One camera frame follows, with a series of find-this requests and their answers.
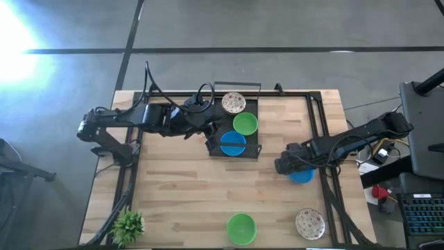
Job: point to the small green artificial plant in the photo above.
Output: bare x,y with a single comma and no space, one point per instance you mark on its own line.
127,227

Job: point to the black pole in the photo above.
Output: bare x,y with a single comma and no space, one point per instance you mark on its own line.
430,81

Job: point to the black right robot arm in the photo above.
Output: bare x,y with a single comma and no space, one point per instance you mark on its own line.
364,133

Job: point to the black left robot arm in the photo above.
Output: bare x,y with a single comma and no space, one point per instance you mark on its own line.
114,118

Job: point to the blue plastic mini bowl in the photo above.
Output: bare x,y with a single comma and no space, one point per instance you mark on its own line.
303,177
233,144

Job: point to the red object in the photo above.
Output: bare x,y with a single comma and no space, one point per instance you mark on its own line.
379,192

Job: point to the green plastic mini bowl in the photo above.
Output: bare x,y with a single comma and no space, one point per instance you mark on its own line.
245,123
241,229

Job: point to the white paper sheet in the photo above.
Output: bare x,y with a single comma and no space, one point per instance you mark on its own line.
367,168

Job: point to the floral plate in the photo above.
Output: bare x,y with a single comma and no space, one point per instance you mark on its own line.
309,224
233,102

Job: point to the black floor stand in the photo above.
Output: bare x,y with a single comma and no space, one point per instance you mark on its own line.
24,168

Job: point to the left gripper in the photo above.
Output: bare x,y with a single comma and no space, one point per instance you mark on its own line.
203,119

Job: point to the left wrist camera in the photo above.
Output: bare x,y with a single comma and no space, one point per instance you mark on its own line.
198,102

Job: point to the black mesh dish rack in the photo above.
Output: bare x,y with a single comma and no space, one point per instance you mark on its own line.
255,147

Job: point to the grey monitor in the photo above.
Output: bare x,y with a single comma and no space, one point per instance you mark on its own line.
423,132

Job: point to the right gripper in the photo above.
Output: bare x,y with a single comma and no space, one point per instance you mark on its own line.
293,159

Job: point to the black frame bracket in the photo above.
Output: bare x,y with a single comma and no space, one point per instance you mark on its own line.
103,150

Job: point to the backlit laptop keyboard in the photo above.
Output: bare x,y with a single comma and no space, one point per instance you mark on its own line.
423,213

